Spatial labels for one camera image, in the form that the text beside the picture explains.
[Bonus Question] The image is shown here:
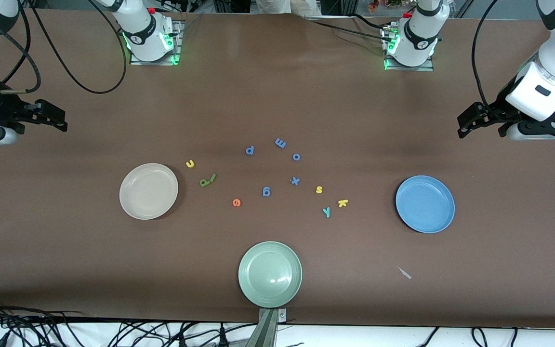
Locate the blue round plate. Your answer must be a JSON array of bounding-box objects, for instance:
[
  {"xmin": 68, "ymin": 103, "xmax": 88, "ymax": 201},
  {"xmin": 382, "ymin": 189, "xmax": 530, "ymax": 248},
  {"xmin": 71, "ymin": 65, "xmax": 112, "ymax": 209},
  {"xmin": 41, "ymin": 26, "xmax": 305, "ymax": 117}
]
[{"xmin": 395, "ymin": 175, "xmax": 456, "ymax": 234}]

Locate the beige round plate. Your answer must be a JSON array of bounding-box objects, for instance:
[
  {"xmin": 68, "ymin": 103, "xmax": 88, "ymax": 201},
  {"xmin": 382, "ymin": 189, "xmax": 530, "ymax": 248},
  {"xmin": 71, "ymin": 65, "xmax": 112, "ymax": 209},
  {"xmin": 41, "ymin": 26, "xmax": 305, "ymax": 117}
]
[{"xmin": 119, "ymin": 163, "xmax": 179, "ymax": 221}]

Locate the person in beige trousers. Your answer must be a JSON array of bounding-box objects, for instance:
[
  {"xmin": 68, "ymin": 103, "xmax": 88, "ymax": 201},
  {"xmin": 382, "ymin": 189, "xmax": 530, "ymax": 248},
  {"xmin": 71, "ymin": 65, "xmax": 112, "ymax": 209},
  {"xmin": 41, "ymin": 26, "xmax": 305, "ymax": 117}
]
[{"xmin": 256, "ymin": 0, "xmax": 322, "ymax": 16}]

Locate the green round plate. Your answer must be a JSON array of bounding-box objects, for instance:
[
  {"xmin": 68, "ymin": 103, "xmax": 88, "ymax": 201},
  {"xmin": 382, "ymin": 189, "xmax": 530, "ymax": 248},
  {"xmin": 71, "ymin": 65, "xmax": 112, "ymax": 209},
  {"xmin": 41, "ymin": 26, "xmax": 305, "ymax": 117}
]
[{"xmin": 238, "ymin": 241, "xmax": 303, "ymax": 308}]

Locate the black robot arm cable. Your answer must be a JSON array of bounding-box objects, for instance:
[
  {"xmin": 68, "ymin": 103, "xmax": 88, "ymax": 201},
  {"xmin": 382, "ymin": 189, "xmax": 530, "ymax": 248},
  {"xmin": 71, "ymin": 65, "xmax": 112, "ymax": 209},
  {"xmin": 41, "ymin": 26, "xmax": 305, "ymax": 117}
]
[
  {"xmin": 0, "ymin": 0, "xmax": 129, "ymax": 95},
  {"xmin": 471, "ymin": 0, "xmax": 503, "ymax": 112}
]

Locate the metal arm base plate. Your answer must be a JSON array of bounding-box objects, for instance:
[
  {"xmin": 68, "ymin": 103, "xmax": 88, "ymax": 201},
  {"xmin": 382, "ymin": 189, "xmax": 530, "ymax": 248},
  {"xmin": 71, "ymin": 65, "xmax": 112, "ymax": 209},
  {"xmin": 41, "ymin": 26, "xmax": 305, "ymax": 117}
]
[
  {"xmin": 383, "ymin": 25, "xmax": 435, "ymax": 72},
  {"xmin": 130, "ymin": 18, "xmax": 184, "ymax": 66}
]

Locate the black table cable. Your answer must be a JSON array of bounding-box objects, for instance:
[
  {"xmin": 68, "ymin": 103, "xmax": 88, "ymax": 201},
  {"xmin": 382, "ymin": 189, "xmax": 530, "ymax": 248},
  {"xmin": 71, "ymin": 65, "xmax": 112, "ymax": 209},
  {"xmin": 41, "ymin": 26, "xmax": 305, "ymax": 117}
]
[{"xmin": 312, "ymin": 13, "xmax": 399, "ymax": 41}]

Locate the tangled black cable bundle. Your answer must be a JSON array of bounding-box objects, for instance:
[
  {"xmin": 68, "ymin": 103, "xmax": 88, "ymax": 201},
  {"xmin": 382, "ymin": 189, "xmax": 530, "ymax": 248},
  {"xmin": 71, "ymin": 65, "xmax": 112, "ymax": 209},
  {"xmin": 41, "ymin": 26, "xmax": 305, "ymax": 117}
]
[{"xmin": 0, "ymin": 296, "xmax": 259, "ymax": 347}]

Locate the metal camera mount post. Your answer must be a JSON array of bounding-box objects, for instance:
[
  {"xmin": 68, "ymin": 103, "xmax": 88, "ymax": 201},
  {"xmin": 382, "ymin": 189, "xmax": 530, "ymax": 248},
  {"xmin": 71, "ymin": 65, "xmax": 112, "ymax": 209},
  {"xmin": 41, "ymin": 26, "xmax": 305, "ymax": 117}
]
[{"xmin": 246, "ymin": 307, "xmax": 288, "ymax": 347}]

